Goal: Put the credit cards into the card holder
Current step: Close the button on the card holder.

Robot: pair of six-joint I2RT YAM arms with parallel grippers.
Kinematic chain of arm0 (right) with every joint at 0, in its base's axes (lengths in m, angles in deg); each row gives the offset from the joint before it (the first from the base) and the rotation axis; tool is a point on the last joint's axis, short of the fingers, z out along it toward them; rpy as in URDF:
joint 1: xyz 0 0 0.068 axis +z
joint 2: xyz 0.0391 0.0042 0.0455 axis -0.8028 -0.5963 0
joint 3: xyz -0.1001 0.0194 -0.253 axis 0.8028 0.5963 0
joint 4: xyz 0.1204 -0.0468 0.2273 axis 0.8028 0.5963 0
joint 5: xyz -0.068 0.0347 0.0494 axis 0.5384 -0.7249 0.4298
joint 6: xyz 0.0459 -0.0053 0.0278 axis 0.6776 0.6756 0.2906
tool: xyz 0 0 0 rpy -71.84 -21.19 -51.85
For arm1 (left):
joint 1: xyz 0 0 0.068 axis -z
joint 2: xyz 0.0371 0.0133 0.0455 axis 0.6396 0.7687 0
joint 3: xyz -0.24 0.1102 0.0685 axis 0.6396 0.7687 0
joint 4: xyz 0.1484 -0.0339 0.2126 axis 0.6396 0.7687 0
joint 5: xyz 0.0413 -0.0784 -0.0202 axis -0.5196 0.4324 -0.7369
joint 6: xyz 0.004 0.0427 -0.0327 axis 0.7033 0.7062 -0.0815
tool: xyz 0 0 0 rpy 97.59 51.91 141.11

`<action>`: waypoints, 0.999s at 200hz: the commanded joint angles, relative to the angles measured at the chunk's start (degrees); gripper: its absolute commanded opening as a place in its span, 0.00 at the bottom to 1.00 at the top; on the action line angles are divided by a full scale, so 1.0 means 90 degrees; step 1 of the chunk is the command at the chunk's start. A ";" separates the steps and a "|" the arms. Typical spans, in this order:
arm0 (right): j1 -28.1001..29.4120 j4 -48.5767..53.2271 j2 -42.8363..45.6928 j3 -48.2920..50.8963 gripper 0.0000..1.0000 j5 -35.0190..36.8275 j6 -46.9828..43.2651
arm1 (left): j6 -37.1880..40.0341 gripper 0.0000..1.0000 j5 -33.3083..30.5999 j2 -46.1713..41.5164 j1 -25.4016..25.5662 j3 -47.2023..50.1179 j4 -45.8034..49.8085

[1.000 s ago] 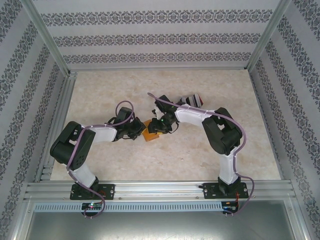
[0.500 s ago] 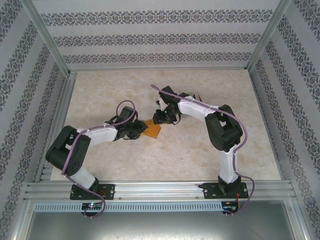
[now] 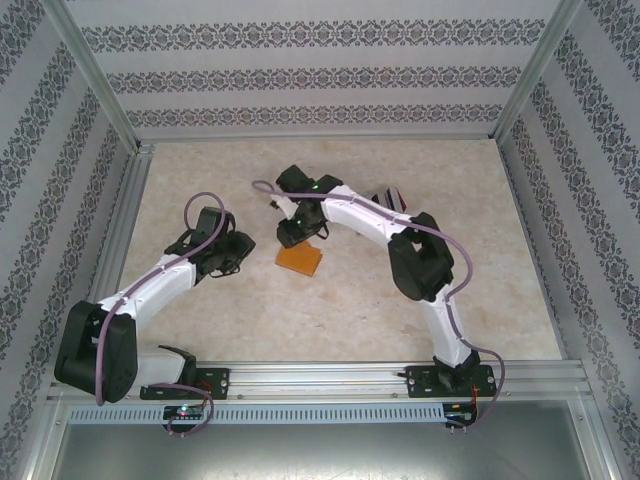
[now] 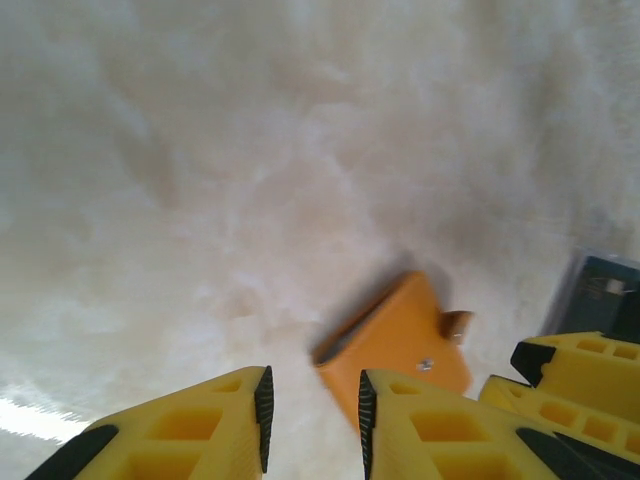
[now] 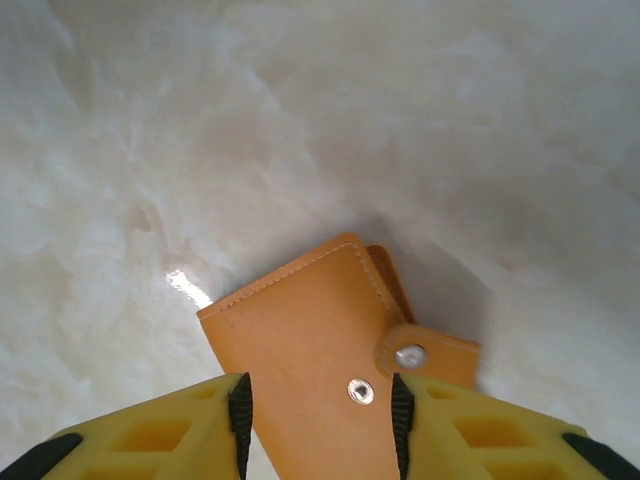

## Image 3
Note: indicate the orange card holder wallet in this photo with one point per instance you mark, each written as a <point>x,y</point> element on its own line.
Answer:
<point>300,262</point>

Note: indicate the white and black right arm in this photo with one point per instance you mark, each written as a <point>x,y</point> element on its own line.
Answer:
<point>420,265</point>

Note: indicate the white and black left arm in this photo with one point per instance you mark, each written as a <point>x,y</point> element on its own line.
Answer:
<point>150,290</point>

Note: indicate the clear acrylic card box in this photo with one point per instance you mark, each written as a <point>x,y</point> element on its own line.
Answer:
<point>392,197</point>

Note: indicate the small controller circuit board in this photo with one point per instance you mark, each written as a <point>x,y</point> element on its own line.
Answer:
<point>460,415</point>
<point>185,412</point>

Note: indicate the grey sheet metal panel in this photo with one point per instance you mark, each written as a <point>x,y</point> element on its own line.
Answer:
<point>320,450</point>

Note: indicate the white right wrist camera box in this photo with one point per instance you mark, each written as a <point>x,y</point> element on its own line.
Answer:
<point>282,206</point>

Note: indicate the aluminium frame cross beam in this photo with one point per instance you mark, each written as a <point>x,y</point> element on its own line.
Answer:
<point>320,138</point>

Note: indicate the grooved aluminium side rail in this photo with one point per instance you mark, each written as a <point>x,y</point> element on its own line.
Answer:
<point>112,250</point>

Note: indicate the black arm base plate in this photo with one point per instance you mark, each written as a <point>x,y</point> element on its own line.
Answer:
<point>417,382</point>
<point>220,382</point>

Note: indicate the wide aluminium mounting rail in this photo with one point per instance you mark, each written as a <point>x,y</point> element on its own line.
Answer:
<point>320,377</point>

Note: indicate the aluminium frame post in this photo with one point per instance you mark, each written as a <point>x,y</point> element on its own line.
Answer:
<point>531,75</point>
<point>100,75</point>

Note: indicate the aluminium lower frame beam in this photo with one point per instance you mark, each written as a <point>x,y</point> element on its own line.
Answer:
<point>600,440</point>
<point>42,440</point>

